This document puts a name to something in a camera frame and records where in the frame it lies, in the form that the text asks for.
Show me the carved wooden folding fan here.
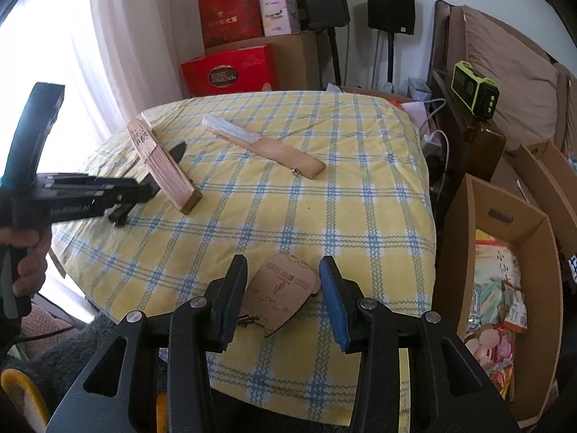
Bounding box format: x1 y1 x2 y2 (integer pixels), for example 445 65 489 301
127 117 202 215

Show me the wooden engraved tag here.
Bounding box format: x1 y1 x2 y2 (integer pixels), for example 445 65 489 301
239 252 322 336

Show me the pale wooden folding fan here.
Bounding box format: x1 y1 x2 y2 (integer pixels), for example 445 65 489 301
202 114 326 179

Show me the pink mouse-ear handheld fan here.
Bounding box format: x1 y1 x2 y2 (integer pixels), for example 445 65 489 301
464 324 514 368

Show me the person's left hand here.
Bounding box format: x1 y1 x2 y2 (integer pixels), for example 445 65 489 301
0 227 52 297

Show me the red gift box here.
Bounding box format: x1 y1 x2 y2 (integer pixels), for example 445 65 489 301
181 44 281 97

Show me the yellow plaid bed cover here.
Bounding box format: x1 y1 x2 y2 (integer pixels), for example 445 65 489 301
49 89 437 427

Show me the white sheer curtain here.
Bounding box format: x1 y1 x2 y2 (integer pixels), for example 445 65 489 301
1 0 203 172

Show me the large cardboard carton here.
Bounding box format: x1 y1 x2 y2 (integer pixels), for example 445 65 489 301
204 31 322 91

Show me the near cardboard storage box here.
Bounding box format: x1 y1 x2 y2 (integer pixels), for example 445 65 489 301
432 175 562 427

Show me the red gift bag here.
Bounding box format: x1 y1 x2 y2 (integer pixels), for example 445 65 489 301
199 0 264 49

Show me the pink tissue pack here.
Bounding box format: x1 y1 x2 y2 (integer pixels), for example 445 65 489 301
259 0 300 37

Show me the dark wooden side table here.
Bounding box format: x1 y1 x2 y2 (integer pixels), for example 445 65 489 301
430 69 506 200

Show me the left black loudspeaker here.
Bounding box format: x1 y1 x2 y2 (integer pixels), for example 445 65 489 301
295 0 351 31

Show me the black loudspeaker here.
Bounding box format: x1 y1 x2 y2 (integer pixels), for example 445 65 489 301
295 0 351 31
367 0 416 35

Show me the far cardboard tray box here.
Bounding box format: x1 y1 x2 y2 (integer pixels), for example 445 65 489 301
491 141 577 258

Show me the green black portable speaker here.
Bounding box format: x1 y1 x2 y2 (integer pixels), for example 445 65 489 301
451 61 500 120

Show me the right black loudspeaker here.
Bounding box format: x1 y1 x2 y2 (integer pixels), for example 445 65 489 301
367 0 416 35

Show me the brown fabric sofa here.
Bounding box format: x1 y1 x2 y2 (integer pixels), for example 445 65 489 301
428 0 576 154

